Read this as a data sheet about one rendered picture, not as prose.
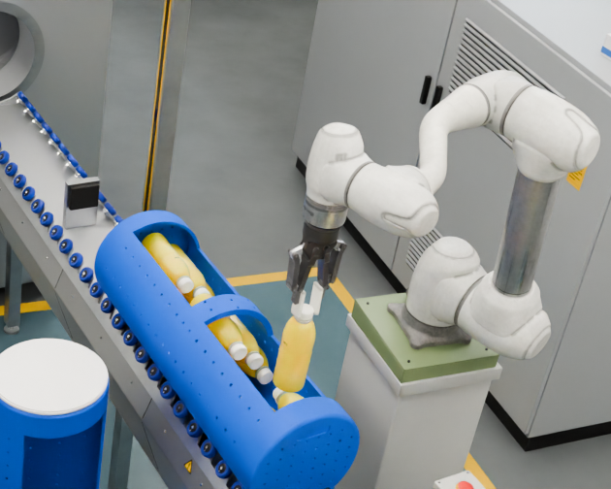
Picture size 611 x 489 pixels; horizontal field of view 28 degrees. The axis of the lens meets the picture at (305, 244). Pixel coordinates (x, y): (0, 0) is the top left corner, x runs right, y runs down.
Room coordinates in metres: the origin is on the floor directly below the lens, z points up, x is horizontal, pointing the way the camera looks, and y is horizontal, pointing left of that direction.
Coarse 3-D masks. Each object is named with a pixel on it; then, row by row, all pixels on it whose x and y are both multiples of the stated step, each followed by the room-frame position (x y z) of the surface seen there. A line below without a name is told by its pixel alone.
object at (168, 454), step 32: (0, 128) 3.54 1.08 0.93; (32, 128) 3.59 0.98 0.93; (32, 160) 3.38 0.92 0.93; (64, 160) 3.42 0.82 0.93; (0, 192) 3.24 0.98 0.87; (0, 224) 3.35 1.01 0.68; (32, 224) 3.05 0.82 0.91; (96, 224) 3.08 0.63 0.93; (32, 256) 2.98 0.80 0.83; (64, 288) 2.81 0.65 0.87; (64, 320) 2.89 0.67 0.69; (96, 320) 2.65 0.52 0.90; (96, 352) 2.60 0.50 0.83; (128, 384) 2.45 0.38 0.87; (160, 384) 2.40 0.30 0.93; (128, 416) 2.51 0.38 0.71; (160, 416) 2.32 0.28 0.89; (192, 416) 2.31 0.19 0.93; (160, 448) 2.27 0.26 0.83; (192, 480) 2.15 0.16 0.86
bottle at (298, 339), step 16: (288, 320) 2.13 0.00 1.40; (304, 320) 2.11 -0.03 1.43; (288, 336) 2.10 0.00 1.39; (304, 336) 2.09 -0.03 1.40; (288, 352) 2.09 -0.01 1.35; (304, 352) 2.09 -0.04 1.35; (288, 368) 2.09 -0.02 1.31; (304, 368) 2.10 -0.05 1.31; (288, 384) 2.09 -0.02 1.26; (304, 384) 2.12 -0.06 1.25
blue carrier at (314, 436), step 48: (192, 240) 2.77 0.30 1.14; (144, 288) 2.46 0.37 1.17; (144, 336) 2.39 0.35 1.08; (192, 336) 2.29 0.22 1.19; (192, 384) 2.19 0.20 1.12; (240, 384) 2.13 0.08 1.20; (240, 432) 2.03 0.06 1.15; (288, 432) 1.99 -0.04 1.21; (336, 432) 2.07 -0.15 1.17; (240, 480) 2.00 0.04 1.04; (288, 480) 2.01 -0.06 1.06; (336, 480) 2.09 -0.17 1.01
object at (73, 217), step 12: (72, 180) 3.05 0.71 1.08; (84, 180) 3.06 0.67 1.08; (96, 180) 3.08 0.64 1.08; (72, 192) 3.01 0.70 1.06; (84, 192) 3.04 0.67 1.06; (96, 192) 3.06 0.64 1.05; (72, 204) 3.01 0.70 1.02; (84, 204) 3.04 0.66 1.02; (96, 204) 3.06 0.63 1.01; (72, 216) 3.03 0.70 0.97; (84, 216) 3.06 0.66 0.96; (96, 216) 3.08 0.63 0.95
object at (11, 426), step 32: (0, 416) 2.12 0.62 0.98; (32, 416) 2.10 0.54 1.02; (64, 416) 2.12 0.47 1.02; (96, 416) 2.18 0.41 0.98; (0, 448) 2.12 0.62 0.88; (32, 448) 2.36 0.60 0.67; (64, 448) 2.37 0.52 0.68; (96, 448) 2.30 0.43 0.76; (0, 480) 2.11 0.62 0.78; (32, 480) 2.36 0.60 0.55; (64, 480) 2.37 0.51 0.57; (96, 480) 2.27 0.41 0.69
